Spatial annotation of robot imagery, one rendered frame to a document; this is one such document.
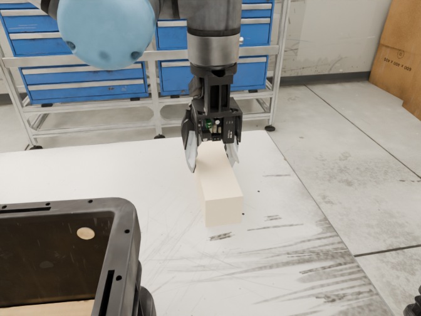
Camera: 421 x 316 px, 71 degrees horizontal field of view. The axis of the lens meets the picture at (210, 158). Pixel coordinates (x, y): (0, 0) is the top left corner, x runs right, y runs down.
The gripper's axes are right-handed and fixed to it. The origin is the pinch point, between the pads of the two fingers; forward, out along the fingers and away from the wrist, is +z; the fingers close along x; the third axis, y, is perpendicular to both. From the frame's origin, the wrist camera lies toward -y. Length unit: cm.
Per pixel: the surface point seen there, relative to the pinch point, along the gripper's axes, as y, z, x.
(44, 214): 29.8, -18.7, -16.8
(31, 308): 30.0, -8.7, -20.8
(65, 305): 30.2, -8.7, -18.0
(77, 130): -139, 63, -64
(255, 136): -15.6, 4.5, 14.2
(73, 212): 29.9, -18.7, -14.9
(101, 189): -1.4, 4.4, -21.5
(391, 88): -188, 71, 209
